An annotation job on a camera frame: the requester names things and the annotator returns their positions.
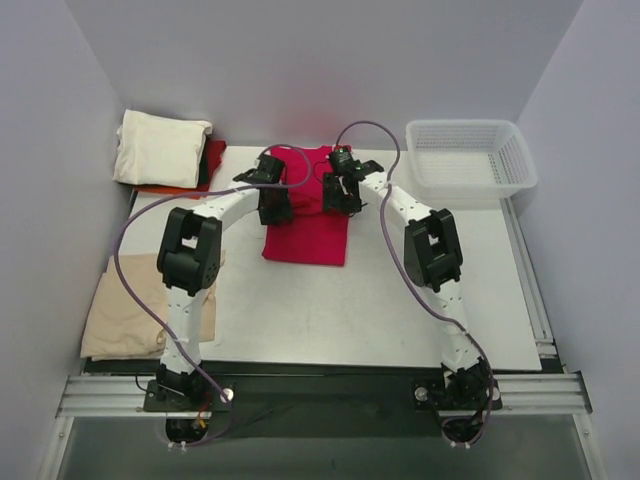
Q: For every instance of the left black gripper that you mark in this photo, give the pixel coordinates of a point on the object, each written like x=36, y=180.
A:
x=275, y=209

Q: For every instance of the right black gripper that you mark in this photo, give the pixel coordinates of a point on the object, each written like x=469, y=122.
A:
x=340, y=198

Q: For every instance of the magenta red t shirt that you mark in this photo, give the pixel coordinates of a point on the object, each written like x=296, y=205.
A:
x=313, y=237

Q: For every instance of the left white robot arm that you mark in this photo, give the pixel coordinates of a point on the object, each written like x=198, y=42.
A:
x=190, y=254

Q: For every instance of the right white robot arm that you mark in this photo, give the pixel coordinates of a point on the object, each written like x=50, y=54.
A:
x=423, y=243

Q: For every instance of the folded red orange shirts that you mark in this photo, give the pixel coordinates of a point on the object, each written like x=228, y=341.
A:
x=210, y=162

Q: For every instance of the white plastic basket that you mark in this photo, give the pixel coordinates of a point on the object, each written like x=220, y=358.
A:
x=469, y=159

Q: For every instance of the folded white t shirt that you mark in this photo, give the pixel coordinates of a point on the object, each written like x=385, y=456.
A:
x=155, y=150

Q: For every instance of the folded beige t shirt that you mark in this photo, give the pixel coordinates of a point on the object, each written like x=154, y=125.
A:
x=116, y=327

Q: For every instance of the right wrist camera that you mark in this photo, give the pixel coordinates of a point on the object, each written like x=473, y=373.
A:
x=342, y=160

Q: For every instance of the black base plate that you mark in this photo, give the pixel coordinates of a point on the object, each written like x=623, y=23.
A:
x=391, y=402

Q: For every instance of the aluminium right side rail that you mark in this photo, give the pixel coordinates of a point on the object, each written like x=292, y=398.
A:
x=541, y=328

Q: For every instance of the aluminium rail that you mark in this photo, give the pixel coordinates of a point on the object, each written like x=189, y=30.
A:
x=541, y=328
x=522, y=394

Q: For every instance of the aluminium front rail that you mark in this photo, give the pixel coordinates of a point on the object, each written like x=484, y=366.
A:
x=522, y=394

